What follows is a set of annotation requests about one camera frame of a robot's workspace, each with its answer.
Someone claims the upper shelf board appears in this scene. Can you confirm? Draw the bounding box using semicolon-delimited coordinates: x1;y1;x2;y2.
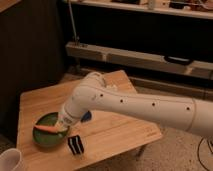
63;0;213;20

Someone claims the metal pole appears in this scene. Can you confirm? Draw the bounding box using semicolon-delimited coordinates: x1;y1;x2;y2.
68;0;79;45

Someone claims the black cable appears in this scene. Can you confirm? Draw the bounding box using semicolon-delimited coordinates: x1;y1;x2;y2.
196;136;213;171

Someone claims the green bowl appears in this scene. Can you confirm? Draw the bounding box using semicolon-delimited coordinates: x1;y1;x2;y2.
32;112;69;148

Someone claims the black striped eraser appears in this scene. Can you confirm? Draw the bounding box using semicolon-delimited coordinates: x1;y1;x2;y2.
68;135;84;155

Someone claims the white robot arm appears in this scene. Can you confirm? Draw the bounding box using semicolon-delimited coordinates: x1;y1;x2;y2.
56;72;213;140

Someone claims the orange carrot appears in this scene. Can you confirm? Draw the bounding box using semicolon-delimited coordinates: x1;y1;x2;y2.
34;125;63;133

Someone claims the white cup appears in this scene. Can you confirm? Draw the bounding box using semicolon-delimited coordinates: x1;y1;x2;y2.
0;148;25;171

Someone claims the long grey shelf beam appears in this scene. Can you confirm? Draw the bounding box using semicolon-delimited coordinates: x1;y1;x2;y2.
66;42;213;79

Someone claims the wooden table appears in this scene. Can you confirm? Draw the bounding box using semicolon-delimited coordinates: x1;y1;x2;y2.
16;69;163;171

